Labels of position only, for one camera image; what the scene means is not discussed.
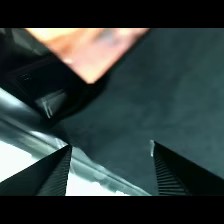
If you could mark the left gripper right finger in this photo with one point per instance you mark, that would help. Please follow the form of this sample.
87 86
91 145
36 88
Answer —
183 176

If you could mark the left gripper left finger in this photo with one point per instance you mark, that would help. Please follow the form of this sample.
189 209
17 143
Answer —
43 176

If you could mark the dark garment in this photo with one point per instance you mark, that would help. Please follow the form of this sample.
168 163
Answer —
160 100

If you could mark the silver frame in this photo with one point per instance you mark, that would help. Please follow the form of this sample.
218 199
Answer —
30 131

